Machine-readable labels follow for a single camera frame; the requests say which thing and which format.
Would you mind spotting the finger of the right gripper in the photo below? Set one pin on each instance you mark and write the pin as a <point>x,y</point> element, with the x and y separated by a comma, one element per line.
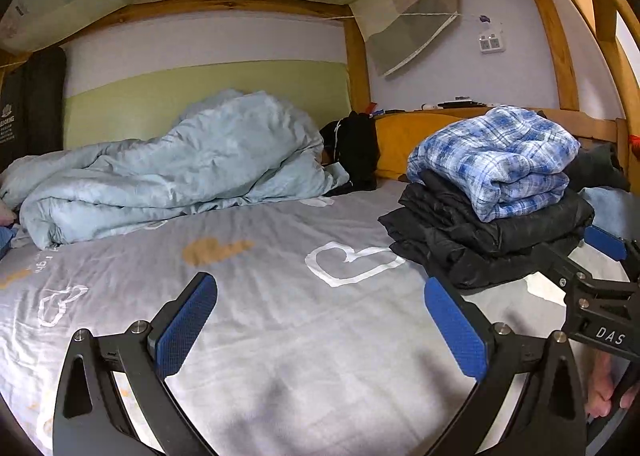
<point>606,243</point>

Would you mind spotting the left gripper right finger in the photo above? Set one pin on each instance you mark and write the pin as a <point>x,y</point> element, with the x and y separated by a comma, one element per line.
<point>549,417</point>

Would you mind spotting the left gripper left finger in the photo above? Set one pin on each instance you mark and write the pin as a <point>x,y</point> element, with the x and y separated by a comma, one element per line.
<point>90,417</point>

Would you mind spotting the blue plaid flannel shirt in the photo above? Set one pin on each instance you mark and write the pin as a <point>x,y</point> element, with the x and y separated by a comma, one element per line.
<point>509,162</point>

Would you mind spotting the person right hand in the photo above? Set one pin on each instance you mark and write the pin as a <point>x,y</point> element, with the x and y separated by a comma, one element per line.
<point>600,387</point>

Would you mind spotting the dark grey folded garment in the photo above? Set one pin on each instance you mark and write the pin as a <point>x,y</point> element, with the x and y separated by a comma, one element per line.
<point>436,227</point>

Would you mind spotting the blue pillow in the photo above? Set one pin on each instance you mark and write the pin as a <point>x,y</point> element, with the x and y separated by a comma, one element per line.
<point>6,237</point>

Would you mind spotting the grey printed bed sheet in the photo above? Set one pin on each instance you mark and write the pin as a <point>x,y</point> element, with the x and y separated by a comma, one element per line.
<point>319,344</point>

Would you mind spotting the orange yellow blanket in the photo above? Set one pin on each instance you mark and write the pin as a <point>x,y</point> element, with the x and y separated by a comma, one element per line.
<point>398,134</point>

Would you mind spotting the black garment by headboard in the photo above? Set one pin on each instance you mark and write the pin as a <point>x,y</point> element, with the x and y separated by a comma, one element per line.
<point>352,142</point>

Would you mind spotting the light blue duvet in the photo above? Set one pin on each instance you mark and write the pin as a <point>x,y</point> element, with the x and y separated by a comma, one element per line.
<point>231,149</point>

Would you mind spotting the black hanging bag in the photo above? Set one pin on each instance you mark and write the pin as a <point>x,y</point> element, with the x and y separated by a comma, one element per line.
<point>32,107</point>

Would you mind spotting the white wall switch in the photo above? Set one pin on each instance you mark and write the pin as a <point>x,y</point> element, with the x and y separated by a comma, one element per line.
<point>490,39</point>

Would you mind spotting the wooden bed frame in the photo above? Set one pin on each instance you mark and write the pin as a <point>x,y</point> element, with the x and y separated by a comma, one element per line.
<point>601,16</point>

